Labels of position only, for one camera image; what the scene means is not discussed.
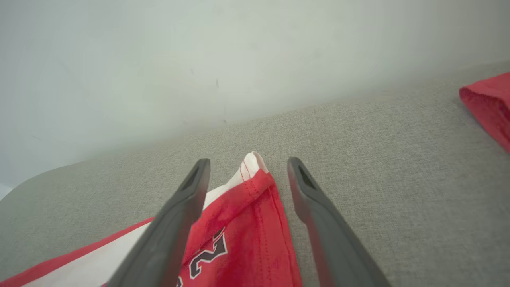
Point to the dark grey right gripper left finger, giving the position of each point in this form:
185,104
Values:
159,255

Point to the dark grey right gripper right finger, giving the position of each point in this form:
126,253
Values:
338,255

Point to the red t-shirt with white sleeves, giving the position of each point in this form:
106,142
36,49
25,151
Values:
492,107

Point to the grey fabric sofa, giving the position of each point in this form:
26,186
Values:
398,179

